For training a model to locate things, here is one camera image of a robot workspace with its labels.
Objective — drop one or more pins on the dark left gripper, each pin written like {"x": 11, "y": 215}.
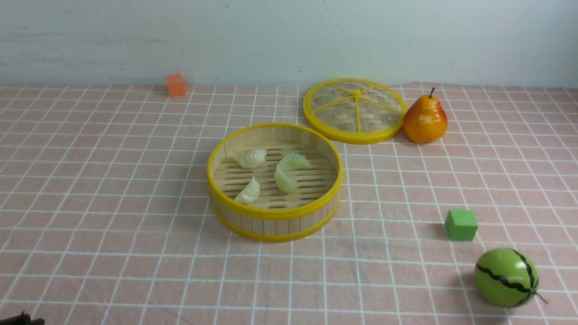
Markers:
{"x": 22, "y": 319}

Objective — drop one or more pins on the green wooden cube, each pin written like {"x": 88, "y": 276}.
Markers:
{"x": 460, "y": 225}

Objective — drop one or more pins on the bamboo steamer tray yellow rim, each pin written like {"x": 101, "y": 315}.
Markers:
{"x": 275, "y": 216}

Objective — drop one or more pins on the green dumpling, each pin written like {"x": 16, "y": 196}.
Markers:
{"x": 294, "y": 161}
{"x": 284, "y": 183}

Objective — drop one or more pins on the orange yellow toy pear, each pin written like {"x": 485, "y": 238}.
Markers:
{"x": 425, "y": 121}

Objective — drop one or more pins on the orange wooden cube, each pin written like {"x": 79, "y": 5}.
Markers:
{"x": 175, "y": 85}

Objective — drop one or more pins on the green toy watermelon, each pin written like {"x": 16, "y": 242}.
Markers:
{"x": 506, "y": 278}

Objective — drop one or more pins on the white dumpling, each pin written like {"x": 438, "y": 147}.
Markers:
{"x": 251, "y": 159}
{"x": 250, "y": 193}

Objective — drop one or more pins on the woven bamboo steamer lid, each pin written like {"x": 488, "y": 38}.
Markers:
{"x": 354, "y": 111}

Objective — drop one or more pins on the pink checkered tablecloth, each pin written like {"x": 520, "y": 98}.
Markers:
{"x": 105, "y": 218}

